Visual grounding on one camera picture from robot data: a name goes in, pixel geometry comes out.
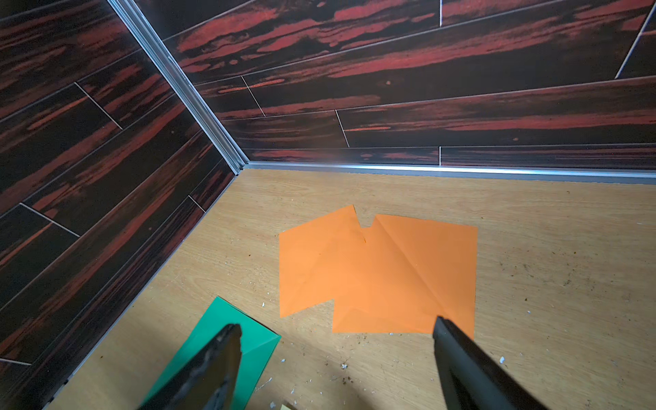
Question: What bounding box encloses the orange paper sheet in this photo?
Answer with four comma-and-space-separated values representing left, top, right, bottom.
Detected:
332, 215, 478, 337
278, 205, 366, 318

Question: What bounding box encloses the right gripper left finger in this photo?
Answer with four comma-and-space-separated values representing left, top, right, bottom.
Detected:
140, 324, 242, 410

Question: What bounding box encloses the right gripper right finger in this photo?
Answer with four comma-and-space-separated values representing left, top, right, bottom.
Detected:
433, 316, 545, 410

